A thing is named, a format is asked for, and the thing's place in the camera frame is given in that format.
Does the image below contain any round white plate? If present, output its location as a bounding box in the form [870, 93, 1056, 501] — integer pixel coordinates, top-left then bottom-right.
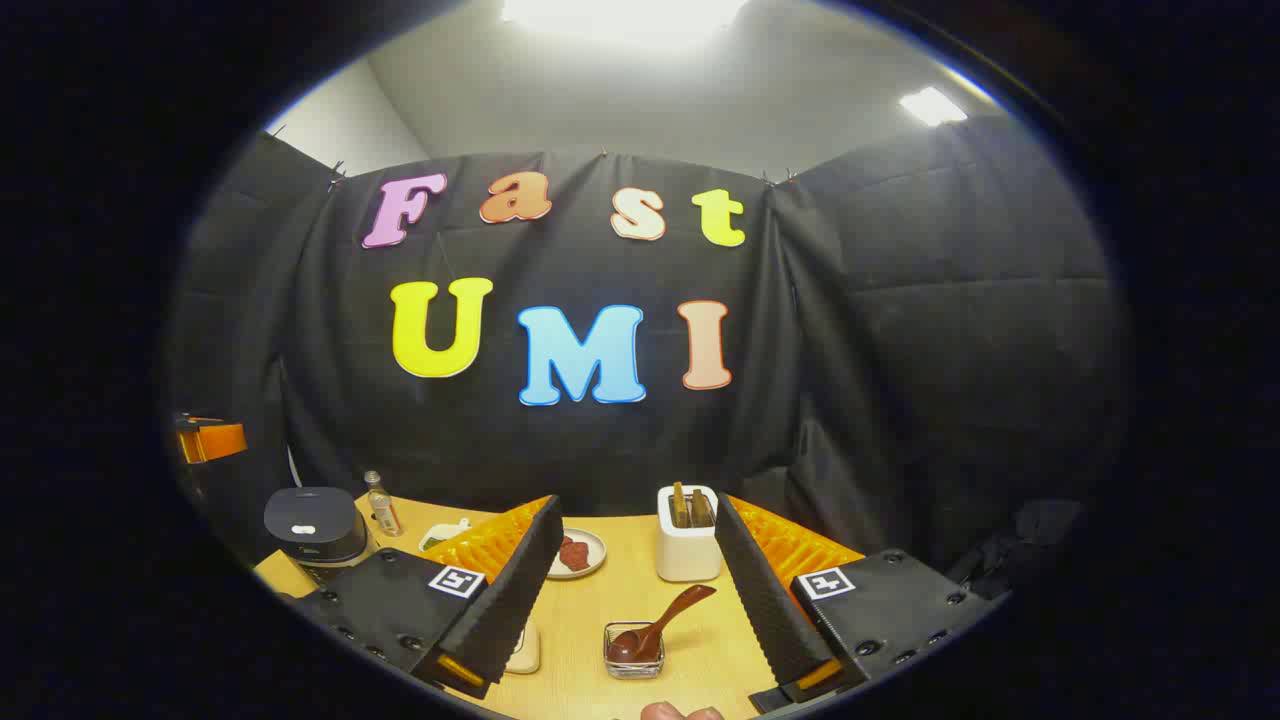
[545, 527, 608, 581]

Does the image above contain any dark-lidded cream rice cooker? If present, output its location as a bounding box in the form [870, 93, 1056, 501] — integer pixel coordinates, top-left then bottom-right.
[263, 487, 373, 589]

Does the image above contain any white divided bean dish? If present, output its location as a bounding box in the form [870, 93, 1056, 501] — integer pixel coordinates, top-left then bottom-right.
[418, 518, 473, 553]

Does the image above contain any ceiling light panel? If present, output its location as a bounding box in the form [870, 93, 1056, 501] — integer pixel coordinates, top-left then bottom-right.
[500, 0, 751, 46]
[898, 86, 969, 127]

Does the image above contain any dark brown wooden spoon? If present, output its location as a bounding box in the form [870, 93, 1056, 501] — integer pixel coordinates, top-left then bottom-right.
[606, 584, 718, 665]

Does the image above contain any small square glass bowl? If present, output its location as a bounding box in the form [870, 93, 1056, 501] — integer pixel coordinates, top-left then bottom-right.
[603, 620, 667, 681]

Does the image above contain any small clear glass bottle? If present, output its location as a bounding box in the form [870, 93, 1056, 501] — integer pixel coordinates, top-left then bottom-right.
[363, 471, 404, 539]

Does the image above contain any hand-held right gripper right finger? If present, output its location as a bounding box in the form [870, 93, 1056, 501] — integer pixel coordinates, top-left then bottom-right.
[713, 492, 1001, 716]

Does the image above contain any white chopstick holder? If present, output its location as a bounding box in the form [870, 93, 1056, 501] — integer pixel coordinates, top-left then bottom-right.
[656, 485, 723, 583]

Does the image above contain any white square rice box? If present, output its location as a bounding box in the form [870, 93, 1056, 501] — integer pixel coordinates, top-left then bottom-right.
[503, 620, 542, 675]

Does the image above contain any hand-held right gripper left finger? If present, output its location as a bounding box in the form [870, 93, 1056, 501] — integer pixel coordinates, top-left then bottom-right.
[290, 495, 566, 701]

